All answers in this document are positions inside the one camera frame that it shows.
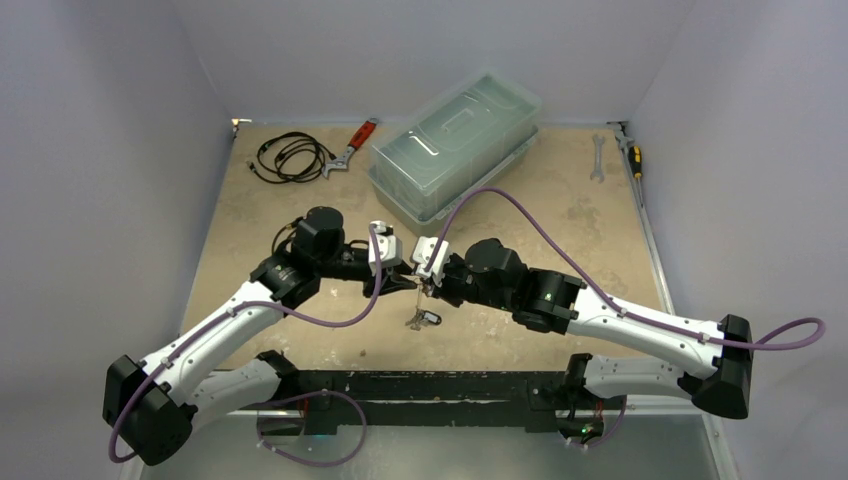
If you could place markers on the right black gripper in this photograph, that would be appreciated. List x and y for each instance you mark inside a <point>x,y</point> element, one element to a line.
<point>436,285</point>

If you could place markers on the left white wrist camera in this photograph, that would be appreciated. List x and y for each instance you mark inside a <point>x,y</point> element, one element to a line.
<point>384,248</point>

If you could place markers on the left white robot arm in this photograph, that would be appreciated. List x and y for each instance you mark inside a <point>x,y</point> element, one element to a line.
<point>154,404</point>

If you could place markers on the silver open-end spanner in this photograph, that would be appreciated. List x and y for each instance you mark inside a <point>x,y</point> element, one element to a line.
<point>597,173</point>

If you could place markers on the clear plastic storage box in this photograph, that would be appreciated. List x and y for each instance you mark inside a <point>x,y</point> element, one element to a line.
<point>465,138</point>

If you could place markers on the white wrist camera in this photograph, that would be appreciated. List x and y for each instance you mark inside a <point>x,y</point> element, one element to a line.
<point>384,248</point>
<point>429,255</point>

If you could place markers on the red handled adjustable wrench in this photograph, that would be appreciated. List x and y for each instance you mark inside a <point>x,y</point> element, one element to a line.
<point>341,162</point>

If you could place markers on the white oval keyring holder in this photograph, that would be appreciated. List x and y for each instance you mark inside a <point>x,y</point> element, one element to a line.
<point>421,316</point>

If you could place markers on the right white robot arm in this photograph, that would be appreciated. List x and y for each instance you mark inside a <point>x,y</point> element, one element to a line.
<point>698,360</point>

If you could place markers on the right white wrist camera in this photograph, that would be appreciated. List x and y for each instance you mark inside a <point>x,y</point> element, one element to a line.
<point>429,255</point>

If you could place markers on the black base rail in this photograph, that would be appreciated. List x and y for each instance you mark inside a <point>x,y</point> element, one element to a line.
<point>531,400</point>

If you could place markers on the yellow black screwdriver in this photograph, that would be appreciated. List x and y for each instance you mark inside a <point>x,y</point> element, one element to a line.
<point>636,168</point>

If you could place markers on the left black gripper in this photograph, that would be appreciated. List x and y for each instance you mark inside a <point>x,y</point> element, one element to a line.
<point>390,281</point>

